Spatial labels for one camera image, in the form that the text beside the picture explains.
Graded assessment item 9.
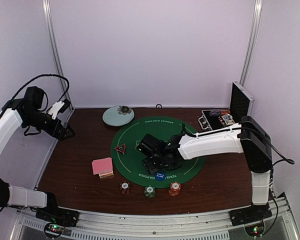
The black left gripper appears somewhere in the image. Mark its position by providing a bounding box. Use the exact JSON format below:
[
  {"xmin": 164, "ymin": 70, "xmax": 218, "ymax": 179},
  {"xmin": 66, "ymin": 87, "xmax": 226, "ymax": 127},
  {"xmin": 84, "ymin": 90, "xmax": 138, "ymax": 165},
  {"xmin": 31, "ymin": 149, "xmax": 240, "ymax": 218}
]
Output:
[{"xmin": 24, "ymin": 109, "xmax": 75, "ymax": 141}]

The blue small blind button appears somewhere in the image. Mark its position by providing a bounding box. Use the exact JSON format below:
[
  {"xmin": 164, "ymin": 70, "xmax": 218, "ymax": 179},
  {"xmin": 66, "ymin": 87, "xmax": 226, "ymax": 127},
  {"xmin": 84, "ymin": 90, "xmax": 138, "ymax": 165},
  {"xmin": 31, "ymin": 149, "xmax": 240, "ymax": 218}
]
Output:
[{"xmin": 154, "ymin": 172, "xmax": 166, "ymax": 181}]

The red poker chip stack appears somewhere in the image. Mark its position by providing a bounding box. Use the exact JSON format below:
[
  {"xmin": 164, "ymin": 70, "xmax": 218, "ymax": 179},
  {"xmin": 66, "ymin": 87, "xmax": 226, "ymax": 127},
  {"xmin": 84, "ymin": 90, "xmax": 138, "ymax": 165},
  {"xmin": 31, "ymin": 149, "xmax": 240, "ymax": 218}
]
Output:
[{"xmin": 168, "ymin": 181, "xmax": 181, "ymax": 197}]

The black triangular dealer button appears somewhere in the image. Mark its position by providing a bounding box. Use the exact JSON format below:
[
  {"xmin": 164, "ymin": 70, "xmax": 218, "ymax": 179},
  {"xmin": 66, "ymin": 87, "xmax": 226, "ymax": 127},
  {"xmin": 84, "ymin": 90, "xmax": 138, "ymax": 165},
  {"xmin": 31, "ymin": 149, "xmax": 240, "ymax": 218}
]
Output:
[{"xmin": 114, "ymin": 143, "xmax": 126, "ymax": 155}]

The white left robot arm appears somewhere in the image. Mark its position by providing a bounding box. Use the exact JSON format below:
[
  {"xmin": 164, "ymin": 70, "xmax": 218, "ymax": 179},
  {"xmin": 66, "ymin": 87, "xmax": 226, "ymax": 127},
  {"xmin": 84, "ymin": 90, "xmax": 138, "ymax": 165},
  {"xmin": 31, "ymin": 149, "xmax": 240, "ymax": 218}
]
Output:
[{"xmin": 0, "ymin": 86, "xmax": 75, "ymax": 222}]

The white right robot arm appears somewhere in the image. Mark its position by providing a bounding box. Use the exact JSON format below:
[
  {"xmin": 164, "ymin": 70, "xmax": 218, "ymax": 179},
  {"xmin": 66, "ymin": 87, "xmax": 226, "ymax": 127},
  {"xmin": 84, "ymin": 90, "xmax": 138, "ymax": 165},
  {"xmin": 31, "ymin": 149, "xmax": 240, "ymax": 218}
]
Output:
[{"xmin": 136, "ymin": 116, "xmax": 273, "ymax": 221}]

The green poker chip stack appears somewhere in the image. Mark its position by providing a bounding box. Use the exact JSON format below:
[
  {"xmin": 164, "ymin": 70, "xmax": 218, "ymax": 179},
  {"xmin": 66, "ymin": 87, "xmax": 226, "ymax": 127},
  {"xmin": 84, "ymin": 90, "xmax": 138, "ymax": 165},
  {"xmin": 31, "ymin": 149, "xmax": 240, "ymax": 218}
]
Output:
[{"xmin": 144, "ymin": 185, "xmax": 156, "ymax": 198}]

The round green poker mat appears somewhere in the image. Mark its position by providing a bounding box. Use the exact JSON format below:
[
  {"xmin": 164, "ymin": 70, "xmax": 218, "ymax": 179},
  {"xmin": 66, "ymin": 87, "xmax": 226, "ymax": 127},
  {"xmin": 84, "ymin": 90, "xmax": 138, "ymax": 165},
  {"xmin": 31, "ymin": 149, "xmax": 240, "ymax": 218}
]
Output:
[{"xmin": 110, "ymin": 116, "xmax": 205, "ymax": 189}]

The brown poker chip stack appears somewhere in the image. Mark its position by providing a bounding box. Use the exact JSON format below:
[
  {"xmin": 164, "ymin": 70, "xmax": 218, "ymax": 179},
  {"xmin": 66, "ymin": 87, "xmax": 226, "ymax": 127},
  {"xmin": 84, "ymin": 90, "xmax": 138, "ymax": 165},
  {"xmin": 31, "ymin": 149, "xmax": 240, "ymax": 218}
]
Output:
[{"xmin": 120, "ymin": 181, "xmax": 130, "ymax": 194}]

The red-backed playing card deck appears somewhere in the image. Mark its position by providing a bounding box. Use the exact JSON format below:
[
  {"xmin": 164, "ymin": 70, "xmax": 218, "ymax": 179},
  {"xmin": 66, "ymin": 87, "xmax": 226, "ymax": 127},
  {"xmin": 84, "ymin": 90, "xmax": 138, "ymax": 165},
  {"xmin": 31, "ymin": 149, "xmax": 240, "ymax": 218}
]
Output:
[{"xmin": 91, "ymin": 157, "xmax": 113, "ymax": 175}]

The playing card box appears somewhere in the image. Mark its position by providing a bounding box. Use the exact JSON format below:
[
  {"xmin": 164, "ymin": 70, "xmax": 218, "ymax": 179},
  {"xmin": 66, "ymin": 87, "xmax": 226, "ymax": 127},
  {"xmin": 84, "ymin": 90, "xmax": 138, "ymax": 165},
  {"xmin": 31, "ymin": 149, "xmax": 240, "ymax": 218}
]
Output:
[{"xmin": 98, "ymin": 171, "xmax": 114, "ymax": 179}]

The light blue flower plate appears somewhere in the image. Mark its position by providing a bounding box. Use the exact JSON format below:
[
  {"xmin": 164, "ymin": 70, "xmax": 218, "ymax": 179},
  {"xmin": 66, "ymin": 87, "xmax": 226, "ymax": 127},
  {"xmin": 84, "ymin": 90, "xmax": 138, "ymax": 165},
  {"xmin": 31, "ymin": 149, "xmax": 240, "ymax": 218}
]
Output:
[{"xmin": 102, "ymin": 105, "xmax": 135, "ymax": 127}]

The aluminium poker case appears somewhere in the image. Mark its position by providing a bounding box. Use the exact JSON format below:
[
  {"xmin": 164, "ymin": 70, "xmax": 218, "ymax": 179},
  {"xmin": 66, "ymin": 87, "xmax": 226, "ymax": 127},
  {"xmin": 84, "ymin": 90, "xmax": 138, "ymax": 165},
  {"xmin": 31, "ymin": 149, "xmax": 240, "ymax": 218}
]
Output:
[{"xmin": 198, "ymin": 81, "xmax": 254, "ymax": 132}]

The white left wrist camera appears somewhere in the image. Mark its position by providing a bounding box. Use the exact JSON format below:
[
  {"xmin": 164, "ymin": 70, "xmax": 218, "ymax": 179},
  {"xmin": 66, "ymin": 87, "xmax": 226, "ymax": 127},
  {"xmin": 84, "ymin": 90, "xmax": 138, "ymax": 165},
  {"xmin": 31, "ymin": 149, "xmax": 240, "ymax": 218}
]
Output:
[{"xmin": 46, "ymin": 99, "xmax": 71, "ymax": 120}]

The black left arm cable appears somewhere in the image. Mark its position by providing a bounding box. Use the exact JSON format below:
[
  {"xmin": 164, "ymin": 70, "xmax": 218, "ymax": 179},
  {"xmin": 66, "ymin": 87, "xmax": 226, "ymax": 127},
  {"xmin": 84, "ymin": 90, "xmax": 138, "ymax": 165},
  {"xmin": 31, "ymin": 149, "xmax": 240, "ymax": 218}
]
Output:
[{"xmin": 2, "ymin": 73, "xmax": 70, "ymax": 111}]

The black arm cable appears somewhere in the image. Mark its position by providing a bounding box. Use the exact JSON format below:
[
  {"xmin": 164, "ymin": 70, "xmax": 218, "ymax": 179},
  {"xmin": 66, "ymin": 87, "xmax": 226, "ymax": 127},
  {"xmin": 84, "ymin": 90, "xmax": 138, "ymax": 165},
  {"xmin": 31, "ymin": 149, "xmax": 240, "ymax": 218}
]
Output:
[
  {"xmin": 241, "ymin": 126, "xmax": 296, "ymax": 166},
  {"xmin": 2, "ymin": 73, "xmax": 70, "ymax": 111}
]

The left aluminium frame post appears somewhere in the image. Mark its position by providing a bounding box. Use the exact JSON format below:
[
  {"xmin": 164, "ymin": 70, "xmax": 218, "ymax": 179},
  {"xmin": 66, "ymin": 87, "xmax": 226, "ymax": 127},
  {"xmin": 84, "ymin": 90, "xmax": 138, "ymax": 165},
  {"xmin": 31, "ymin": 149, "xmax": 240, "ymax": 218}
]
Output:
[{"xmin": 41, "ymin": 0, "xmax": 75, "ymax": 112}]

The aluminium frame post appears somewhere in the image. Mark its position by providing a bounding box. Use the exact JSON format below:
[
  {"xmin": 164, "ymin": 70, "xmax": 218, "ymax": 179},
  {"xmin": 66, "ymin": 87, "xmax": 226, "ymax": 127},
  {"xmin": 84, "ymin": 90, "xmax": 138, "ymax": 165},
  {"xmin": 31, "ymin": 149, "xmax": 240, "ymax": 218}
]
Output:
[
  {"xmin": 41, "ymin": 0, "xmax": 75, "ymax": 112},
  {"xmin": 239, "ymin": 0, "xmax": 263, "ymax": 87}
]

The aluminium front rail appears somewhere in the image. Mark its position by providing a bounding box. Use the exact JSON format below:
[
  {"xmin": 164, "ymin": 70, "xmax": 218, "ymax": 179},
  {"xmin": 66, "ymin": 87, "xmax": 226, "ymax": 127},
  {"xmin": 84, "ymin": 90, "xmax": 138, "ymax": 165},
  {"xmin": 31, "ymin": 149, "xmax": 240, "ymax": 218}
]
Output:
[{"xmin": 14, "ymin": 192, "xmax": 300, "ymax": 240}]

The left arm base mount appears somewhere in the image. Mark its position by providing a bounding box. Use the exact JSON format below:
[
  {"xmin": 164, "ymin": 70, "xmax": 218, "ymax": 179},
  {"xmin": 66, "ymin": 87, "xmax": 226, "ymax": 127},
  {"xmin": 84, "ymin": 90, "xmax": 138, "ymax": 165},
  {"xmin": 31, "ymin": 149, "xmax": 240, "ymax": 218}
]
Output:
[{"xmin": 35, "ymin": 192, "xmax": 80, "ymax": 227}]

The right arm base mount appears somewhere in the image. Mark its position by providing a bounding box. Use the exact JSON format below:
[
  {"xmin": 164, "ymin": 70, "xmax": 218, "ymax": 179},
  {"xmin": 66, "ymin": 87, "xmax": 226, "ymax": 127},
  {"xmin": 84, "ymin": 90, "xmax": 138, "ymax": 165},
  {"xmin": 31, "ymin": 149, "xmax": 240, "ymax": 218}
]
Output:
[{"xmin": 229, "ymin": 203, "xmax": 273, "ymax": 226}]

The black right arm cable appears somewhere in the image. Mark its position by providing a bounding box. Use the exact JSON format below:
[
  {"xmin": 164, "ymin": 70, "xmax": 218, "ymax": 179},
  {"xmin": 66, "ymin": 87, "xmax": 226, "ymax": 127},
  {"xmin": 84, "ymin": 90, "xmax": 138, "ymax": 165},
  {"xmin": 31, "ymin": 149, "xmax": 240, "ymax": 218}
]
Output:
[{"xmin": 241, "ymin": 126, "xmax": 296, "ymax": 166}]

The right aluminium frame post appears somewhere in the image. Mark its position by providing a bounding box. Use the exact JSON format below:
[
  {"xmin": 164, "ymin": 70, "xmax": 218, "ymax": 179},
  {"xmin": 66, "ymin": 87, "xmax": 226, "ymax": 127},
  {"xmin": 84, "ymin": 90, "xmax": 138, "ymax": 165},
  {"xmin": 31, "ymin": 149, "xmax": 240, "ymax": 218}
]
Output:
[{"xmin": 239, "ymin": 0, "xmax": 263, "ymax": 87}]

